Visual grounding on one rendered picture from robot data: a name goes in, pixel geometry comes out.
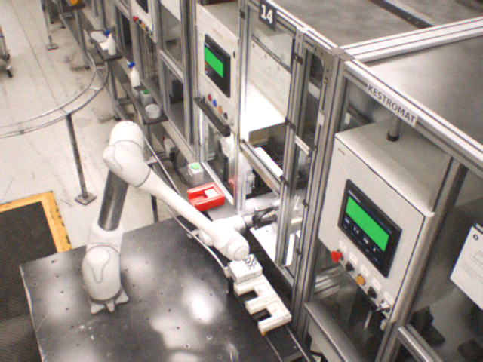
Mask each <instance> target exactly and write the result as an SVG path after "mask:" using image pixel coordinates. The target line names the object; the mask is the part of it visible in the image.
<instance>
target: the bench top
mask: <svg viewBox="0 0 483 362"><path fill-rule="evenodd" d="M187 234H189V233H188V232H186V231H185V230H184V229H183V228H182V227H181V226H180V225H179V224H178V223H177V221H176V220H174V218H173V217H171V218H169V219H165V220H162V221H159V222H157V223H154V224H152V225H147V226H144V227H142V228H138V229H134V230H131V231H129V232H124V233H123V238H122V244H121V248H120V254H119V277H120V283H121V285H122V287H123V288H124V290H125V294H126V295H127V297H128V298H129V302H127V303H122V304H119V305H115V306H114V308H115V314H110V313H109V309H108V308H107V309H104V310H103V311H100V312H99V313H97V314H91V306H90V303H89V301H88V299H87V297H86V295H85V292H84V291H83V289H82V287H83V286H84V285H85V283H84V280H83V276H82V261H83V259H84V256H85V254H86V245H83V246H80V247H77V248H74V249H71V250H66V251H63V252H61V253H56V254H54V255H50V256H46V257H45V258H43V259H39V260H36V261H32V262H28V263H26V264H23V265H20V270H21V274H22V278H23V283H24V287H25V291H26V297H27V300H28V303H29V310H30V314H31V317H32V322H33V326H34V330H35V333H36V336H37V340H38V346H39V350H40V353H41V356H42V362H278V358H277V357H276V356H275V354H274V352H273V350H272V349H271V348H270V346H269V343H268V342H267V341H266V338H265V337H264V335H262V334H261V332H260V331H259V329H258V326H257V325H256V324H255V325H253V323H252V322H251V319H250V318H249V317H248V315H247V313H246V312H245V311H244V309H243V308H242V306H241V304H240V302H239V301H238V299H237V298H236V296H235V294H232V295H229V296H227V295H226V294H225V290H227V280H226V279H225V274H224V272H223V270H222V268H221V267H220V265H219V264H218V262H217V261H216V259H215V258H214V257H213V255H212V254H211V253H209V252H208V251H207V250H206V249H205V248H204V247H203V246H202V245H201V244H200V243H199V242H197V240H196V239H195V238H194V237H191V238H190V237H189V236H188V235H187ZM51 261H55V262H54V263H51ZM34 282H36V283H37V284H36V285H33V283H34ZM266 335H267V336H268V337H269V339H270V341H271V342H272V344H273V346H274V348H275V350H276V351H277V352H278V354H279V356H281V358H282V359H284V358H286V357H289V356H291V355H292V354H295V353H297V352H300V350H299V349H298V348H297V347H296V345H295V343H294V341H293V340H292V338H291V337H290V336H289V334H288V332H287V331H286V329H285V327H284V326H283V324H282V325H281V326H278V327H276V328H275V329H273V330H270V331H268V332H266Z"/></svg>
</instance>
